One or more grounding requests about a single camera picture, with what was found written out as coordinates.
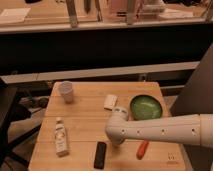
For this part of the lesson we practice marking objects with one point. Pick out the black rectangular remote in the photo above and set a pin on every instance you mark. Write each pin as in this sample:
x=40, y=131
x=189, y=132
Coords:
x=100, y=154

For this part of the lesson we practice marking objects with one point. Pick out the dark chair at left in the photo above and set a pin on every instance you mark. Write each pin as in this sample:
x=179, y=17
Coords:
x=10, y=111

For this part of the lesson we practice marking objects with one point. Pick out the green bowl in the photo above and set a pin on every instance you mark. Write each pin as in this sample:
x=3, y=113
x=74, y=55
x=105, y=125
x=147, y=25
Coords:
x=145, y=107

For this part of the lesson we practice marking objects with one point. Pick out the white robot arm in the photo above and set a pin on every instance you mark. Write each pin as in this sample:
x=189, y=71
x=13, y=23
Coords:
x=196, y=129

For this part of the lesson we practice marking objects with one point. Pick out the orange carrot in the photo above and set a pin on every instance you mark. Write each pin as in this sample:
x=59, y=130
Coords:
x=142, y=149

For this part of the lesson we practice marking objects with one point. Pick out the small white bottle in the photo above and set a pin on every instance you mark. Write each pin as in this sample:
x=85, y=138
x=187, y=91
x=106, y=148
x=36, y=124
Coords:
x=61, y=138

